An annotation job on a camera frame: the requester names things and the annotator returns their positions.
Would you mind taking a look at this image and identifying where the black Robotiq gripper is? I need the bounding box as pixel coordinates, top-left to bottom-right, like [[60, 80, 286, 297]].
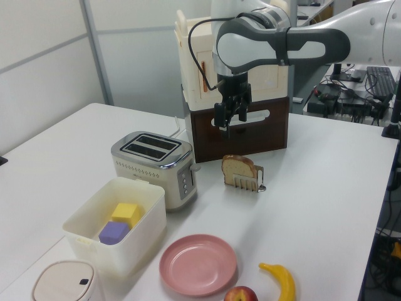
[[214, 72, 253, 141]]

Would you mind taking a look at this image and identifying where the toast bread slice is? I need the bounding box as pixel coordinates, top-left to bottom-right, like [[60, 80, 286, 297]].
[[221, 154, 256, 186]]

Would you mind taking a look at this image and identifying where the chrome and cream toaster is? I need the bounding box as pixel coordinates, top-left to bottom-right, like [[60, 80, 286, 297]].
[[110, 130, 202, 213]]

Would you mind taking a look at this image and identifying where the cream toy cabinet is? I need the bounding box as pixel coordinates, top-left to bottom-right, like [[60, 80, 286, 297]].
[[174, 9, 296, 112]]

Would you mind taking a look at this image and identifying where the black electronics box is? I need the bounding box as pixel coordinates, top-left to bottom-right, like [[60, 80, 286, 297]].
[[306, 83, 342, 117]]

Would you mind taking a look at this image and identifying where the black monitor stand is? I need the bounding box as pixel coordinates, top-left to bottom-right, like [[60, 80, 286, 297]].
[[329, 62, 367, 83]]

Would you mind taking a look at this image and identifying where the yellow cube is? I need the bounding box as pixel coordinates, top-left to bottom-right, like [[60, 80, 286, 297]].
[[111, 203, 141, 228]]

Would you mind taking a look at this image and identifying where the black keyboard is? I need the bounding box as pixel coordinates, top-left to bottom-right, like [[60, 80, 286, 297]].
[[365, 65, 397, 97]]

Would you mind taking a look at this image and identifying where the pink plate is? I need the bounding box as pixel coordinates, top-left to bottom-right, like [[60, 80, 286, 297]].
[[159, 234, 238, 298]]

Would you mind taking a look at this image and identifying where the purple cube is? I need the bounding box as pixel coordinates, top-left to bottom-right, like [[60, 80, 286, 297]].
[[98, 221, 130, 246]]

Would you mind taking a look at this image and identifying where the white plastic storage box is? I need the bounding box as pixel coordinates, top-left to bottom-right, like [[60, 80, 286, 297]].
[[62, 177, 167, 278]]

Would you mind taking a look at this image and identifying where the yellow banana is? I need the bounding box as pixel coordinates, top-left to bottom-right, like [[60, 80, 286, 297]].
[[258, 262, 296, 301]]

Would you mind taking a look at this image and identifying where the red apple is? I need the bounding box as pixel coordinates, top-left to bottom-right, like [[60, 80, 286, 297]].
[[223, 285, 259, 301]]

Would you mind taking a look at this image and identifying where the cream lidded desktop bin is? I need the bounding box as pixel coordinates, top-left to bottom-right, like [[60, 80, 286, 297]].
[[31, 260, 106, 301]]

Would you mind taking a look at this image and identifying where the white toaster power cord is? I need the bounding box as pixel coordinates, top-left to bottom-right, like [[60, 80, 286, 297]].
[[169, 115, 186, 139]]

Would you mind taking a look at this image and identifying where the metal wire toast rack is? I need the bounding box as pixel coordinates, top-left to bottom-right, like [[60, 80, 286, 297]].
[[231, 165, 268, 194]]

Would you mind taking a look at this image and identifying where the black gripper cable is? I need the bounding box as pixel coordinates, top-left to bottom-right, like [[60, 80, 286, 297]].
[[187, 14, 239, 92]]

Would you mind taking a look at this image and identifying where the black cable strap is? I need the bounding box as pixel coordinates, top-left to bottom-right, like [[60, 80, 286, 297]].
[[275, 27, 291, 67]]

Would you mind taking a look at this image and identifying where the black camera stand clamp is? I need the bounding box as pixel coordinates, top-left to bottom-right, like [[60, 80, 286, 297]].
[[381, 90, 401, 140]]

